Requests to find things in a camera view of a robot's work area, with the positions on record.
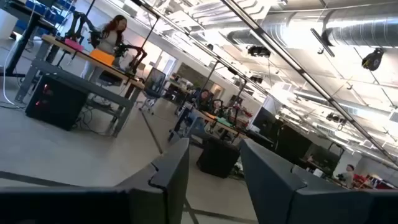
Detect black ceiling camera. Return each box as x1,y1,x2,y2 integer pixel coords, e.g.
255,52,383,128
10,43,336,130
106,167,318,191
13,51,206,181
247,45,271,58
361,47,385,72

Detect wooden-top grey workbench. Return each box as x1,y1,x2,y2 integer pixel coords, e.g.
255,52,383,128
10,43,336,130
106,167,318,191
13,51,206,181
14,33,146,138

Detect black desk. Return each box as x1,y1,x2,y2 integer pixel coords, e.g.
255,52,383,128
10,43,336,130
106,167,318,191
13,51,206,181
0,0,60,78

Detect black computer tower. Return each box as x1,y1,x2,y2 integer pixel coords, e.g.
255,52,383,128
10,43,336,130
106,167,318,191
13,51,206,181
25,75,90,131
195,138,242,179

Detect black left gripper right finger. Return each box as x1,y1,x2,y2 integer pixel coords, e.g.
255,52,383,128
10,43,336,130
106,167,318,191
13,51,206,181
239,138,398,224

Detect black monitor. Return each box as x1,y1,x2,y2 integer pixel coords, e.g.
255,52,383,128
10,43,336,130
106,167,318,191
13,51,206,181
251,106,278,133

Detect orange basket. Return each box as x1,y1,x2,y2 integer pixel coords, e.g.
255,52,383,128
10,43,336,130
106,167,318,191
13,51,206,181
89,49,116,67

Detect silver ventilation duct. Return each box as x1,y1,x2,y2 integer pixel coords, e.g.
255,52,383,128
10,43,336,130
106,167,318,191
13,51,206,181
226,2,398,49

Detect blue storage bins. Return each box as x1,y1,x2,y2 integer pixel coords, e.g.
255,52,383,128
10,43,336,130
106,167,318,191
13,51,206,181
24,0,75,26

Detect person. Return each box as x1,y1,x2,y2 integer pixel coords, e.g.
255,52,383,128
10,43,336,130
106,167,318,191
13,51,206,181
336,164,356,189
80,14,128,83
195,88,215,113

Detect black ceiling rail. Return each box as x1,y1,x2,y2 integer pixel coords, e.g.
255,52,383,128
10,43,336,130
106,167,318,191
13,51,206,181
220,0,398,167

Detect black office chair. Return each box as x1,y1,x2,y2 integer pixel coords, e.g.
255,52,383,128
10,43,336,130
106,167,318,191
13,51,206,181
139,67,167,116

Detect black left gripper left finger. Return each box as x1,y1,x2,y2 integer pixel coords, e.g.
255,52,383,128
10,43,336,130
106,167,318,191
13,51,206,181
0,138,191,224

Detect pink basket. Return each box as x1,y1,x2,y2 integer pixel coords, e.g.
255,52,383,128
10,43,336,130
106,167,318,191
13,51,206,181
63,38,85,53

